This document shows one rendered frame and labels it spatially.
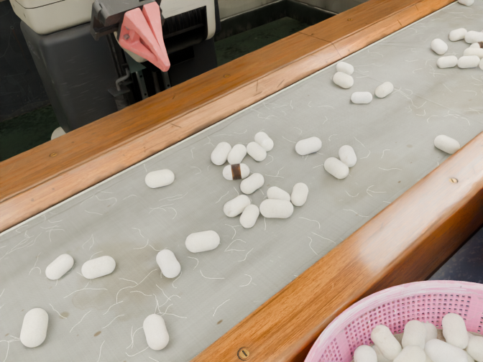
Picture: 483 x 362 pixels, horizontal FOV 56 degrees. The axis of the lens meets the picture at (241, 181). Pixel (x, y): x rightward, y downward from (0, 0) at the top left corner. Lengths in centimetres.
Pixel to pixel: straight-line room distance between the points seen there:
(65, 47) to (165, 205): 89
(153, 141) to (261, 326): 35
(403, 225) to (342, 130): 22
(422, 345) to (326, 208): 18
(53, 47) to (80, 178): 79
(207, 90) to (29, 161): 28
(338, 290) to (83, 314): 24
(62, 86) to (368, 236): 111
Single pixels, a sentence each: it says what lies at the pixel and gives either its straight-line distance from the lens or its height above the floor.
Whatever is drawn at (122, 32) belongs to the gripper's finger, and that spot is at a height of 90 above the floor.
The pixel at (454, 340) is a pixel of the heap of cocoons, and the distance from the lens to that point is 44.
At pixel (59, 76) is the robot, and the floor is 58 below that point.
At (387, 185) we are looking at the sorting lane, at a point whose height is 74.
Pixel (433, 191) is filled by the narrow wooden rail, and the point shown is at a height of 76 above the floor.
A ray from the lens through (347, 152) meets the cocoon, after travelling 59.
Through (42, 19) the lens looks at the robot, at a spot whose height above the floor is 73.
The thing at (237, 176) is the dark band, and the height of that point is 75.
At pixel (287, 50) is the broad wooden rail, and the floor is 76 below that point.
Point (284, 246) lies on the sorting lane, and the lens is 49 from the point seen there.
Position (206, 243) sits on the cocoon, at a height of 76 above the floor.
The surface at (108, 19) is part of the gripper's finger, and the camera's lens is 60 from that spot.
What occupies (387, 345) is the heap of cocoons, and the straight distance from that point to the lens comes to 43.
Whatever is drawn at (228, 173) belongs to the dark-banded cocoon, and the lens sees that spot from 57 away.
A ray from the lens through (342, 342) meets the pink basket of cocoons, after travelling 41.
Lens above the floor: 110
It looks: 39 degrees down
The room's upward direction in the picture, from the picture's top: 7 degrees counter-clockwise
